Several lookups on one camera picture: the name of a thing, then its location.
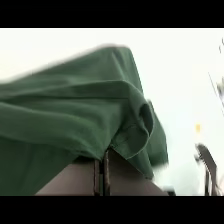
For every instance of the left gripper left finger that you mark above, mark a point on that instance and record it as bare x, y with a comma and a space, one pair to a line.
73, 181

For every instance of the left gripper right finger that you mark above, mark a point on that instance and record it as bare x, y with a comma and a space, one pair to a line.
130, 180

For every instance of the dark green T-shirt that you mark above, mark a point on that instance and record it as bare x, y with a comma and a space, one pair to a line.
66, 116

